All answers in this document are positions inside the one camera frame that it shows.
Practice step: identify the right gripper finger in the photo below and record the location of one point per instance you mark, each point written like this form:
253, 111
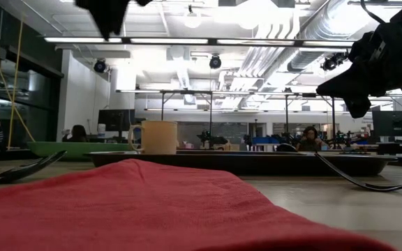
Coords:
357, 105
352, 85

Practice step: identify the orange mug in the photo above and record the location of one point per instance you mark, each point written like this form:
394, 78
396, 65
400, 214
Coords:
159, 137

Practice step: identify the green plate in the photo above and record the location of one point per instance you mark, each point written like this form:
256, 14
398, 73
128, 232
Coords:
75, 149

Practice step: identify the red cloth napkin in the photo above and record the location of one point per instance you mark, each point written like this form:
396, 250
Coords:
117, 209

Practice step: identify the black background robot arm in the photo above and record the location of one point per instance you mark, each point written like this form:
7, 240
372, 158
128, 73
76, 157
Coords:
212, 139

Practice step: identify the dark brown serving tray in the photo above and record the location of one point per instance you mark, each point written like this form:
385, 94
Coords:
257, 164

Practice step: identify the black ceiling spotlight cluster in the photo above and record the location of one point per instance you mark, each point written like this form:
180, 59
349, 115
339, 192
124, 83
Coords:
333, 61

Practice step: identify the wide black computer monitor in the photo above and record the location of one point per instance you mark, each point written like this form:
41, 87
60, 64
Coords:
394, 122

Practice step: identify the round black ceiling fixture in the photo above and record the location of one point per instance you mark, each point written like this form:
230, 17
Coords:
215, 62
100, 65

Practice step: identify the white globe pendant lamp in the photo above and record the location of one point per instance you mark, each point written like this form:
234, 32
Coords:
192, 19

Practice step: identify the blue storage bin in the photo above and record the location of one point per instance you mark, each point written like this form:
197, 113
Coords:
265, 140

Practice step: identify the white bucket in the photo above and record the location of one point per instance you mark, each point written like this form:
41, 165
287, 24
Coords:
101, 129

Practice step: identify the black background rig frame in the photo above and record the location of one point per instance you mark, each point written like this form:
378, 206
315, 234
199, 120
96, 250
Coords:
187, 91
309, 94

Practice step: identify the silver ventilation duct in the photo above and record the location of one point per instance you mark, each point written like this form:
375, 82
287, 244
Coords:
330, 21

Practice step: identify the black aluminium table frame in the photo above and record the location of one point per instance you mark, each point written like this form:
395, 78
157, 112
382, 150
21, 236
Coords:
9, 154

